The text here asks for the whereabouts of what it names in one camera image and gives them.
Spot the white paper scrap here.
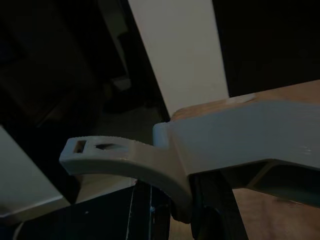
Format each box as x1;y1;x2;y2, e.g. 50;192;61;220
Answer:
224;94;256;105

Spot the flat black board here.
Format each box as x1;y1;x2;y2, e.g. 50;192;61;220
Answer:
14;183;173;240

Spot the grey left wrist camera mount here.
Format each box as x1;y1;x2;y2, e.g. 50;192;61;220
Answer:
59;99;320;223

